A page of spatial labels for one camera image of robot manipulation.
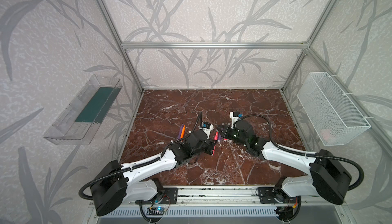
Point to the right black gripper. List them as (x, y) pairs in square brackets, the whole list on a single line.
[(226, 133)]

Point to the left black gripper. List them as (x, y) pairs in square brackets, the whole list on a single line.
[(208, 144)]

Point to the orange marker pen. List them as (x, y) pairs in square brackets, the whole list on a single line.
[(182, 132)]

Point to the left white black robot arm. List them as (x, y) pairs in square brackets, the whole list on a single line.
[(119, 183)]

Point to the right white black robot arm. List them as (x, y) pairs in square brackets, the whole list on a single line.
[(325, 175)]

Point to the green circuit board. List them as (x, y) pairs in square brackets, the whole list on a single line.
[(157, 211)]

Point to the pink object in basket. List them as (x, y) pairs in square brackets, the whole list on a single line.
[(327, 135)]

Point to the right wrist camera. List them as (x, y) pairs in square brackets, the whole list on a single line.
[(235, 116)]

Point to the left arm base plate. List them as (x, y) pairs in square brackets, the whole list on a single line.
[(167, 196)]

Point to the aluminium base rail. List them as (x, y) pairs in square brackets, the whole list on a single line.
[(219, 196)]

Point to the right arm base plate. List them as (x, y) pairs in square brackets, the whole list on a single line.
[(272, 195)]

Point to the white wire mesh basket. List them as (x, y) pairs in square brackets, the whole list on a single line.
[(329, 107)]

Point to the clear plastic wall tray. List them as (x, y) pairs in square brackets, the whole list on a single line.
[(82, 118)]

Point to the aluminium frame crossbar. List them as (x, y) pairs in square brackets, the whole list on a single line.
[(213, 45)]

